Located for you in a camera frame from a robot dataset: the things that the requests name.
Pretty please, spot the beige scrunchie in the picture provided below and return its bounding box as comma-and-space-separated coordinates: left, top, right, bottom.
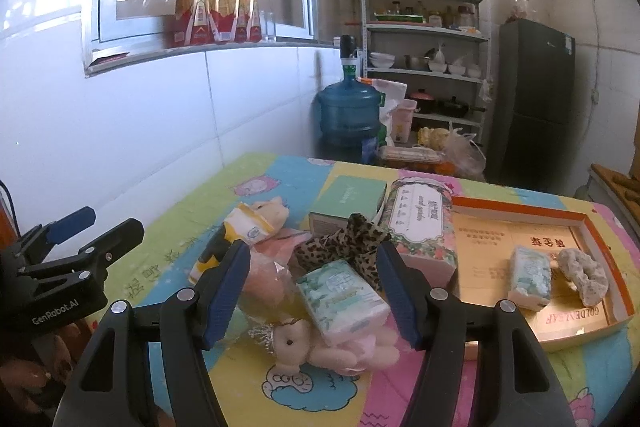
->
556, 248, 609, 303

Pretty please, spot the clear drinking glass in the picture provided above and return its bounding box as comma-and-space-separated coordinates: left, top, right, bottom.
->
260, 10, 277, 44

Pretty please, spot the pink plastic bucket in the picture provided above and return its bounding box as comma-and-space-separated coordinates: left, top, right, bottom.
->
390, 99, 418, 142

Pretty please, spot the floral tissue box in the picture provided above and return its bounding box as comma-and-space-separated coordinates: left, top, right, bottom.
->
377, 178, 458, 285

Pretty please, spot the black wok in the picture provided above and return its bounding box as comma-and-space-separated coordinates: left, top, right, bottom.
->
437, 96, 487, 118

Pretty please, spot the black cable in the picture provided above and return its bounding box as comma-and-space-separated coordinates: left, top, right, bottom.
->
0, 179, 18, 238

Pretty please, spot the leopard print cloth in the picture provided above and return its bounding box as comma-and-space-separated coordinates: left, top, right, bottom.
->
292, 213, 391, 293

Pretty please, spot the person's left hand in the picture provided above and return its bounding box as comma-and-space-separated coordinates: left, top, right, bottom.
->
0, 351, 57, 409

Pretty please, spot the green cardboard box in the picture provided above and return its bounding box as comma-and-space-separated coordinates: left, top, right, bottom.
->
307, 175, 388, 238

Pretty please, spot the green print tissue pack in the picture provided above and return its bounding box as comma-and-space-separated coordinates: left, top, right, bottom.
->
507, 245, 552, 310
296, 258, 391, 348

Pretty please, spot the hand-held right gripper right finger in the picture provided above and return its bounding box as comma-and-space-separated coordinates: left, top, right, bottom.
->
375, 239, 576, 427

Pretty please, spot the black pot pink lid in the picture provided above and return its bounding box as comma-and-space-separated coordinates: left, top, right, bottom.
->
410, 89, 438, 114

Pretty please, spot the wooden top cabinet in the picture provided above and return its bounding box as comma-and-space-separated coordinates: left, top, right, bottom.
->
575, 163, 640, 208

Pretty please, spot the dark grey refrigerator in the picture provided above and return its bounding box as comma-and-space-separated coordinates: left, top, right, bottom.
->
487, 18, 577, 195

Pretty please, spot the white yellow tissue pack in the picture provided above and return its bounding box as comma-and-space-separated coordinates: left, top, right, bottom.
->
223, 202, 273, 244

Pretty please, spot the black water pump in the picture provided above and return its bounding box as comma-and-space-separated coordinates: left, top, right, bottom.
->
334, 34, 360, 68

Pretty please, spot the orange cardboard box tray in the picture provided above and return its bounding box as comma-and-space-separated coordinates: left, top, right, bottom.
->
450, 194, 630, 353

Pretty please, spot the blue water jug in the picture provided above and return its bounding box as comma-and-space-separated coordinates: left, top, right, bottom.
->
314, 64, 386, 162

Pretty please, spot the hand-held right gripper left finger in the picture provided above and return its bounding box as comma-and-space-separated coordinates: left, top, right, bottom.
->
52, 239, 252, 427

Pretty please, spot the cream plush bear pink ribbon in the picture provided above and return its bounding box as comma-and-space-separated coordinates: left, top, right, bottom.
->
250, 317, 401, 375

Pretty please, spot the clear plastic food bag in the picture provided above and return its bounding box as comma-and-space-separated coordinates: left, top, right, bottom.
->
442, 124, 487, 180

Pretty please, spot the yellow white packet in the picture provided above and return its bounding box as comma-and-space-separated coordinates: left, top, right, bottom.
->
189, 227, 236, 285

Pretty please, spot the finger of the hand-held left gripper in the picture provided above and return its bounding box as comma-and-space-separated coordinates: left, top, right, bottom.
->
14, 206, 97, 265
74, 218, 146, 281

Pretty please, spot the white flour bag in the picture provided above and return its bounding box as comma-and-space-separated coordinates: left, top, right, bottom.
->
370, 78, 408, 118

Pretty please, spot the red label drink bottle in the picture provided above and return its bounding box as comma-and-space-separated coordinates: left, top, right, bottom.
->
237, 0, 263, 44
202, 0, 223, 44
220, 0, 241, 44
172, 0, 206, 48

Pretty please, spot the white metal shelf rack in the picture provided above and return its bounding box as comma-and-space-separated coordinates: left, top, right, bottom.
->
360, 0, 493, 148

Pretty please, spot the flat noodle packet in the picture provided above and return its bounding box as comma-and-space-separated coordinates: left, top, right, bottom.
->
380, 144, 446, 165

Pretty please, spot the peach plush doll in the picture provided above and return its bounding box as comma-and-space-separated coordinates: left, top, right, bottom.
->
240, 198, 313, 323

